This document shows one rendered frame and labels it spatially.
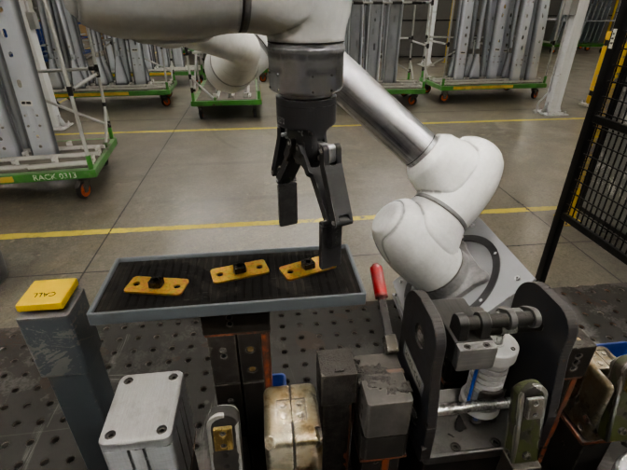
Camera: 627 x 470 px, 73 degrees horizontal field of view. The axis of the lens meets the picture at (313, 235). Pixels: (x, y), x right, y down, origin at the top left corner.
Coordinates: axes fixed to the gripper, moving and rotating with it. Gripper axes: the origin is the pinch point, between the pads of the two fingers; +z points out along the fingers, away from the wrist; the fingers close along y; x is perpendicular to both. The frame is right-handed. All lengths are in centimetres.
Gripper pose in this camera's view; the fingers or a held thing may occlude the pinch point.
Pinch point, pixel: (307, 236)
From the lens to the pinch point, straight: 61.6
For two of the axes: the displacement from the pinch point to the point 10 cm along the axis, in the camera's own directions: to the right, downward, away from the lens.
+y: 4.6, 4.3, -7.8
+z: 0.0, 8.7, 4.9
